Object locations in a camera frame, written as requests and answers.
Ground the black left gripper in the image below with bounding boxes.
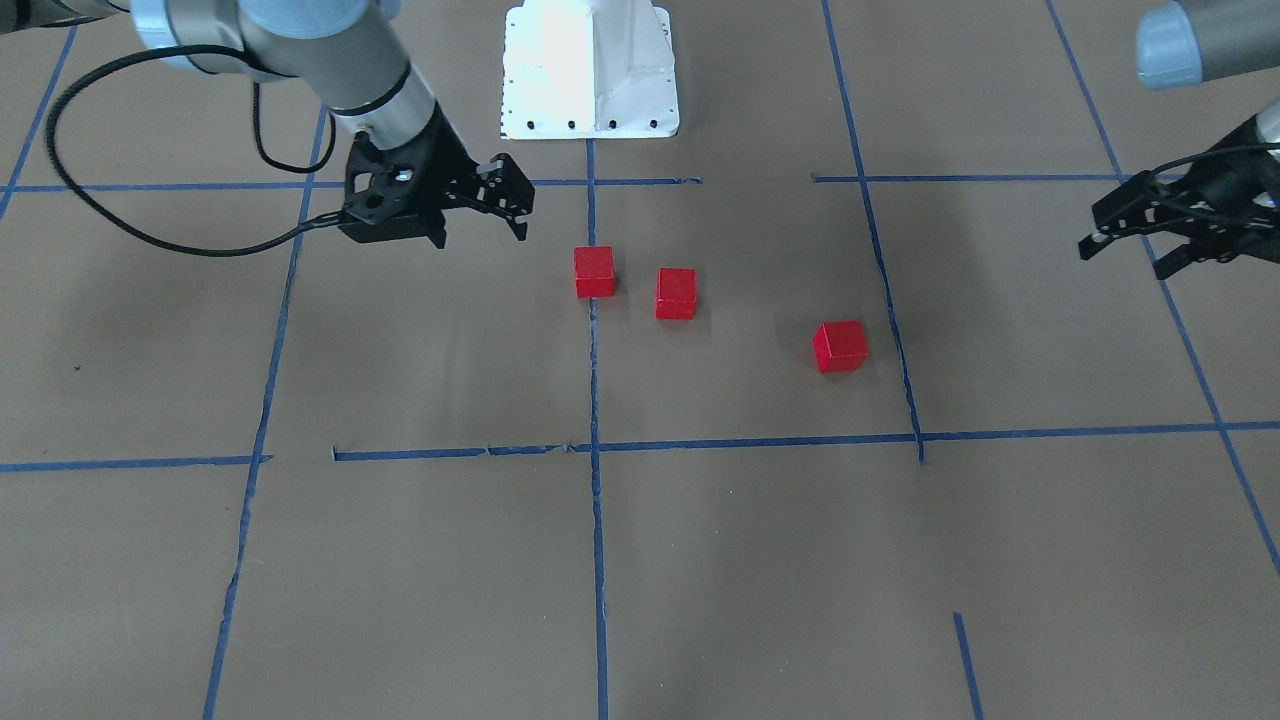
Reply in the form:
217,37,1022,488
1078,115,1277,281

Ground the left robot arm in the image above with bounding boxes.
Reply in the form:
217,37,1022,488
1076,1,1279,281

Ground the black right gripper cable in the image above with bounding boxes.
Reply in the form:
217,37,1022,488
44,44,346,259

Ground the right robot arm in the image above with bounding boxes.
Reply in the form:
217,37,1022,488
3,1,535,258

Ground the red block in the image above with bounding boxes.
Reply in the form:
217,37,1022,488
654,266,698,322
812,319,870,374

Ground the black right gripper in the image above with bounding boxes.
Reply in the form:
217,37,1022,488
338,106,536,249

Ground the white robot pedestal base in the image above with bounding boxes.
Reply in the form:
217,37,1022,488
500,1,681,141

